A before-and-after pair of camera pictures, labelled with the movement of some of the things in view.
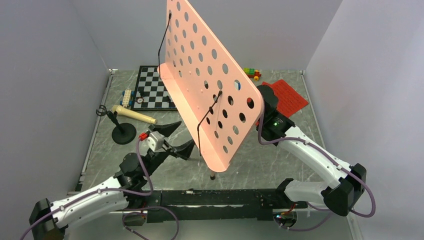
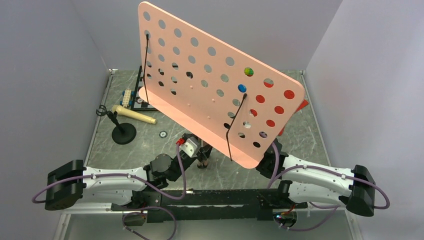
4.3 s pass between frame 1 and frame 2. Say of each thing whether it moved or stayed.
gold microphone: stayed
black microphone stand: stayed
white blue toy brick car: stayed
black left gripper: moved
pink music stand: moved
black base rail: stayed
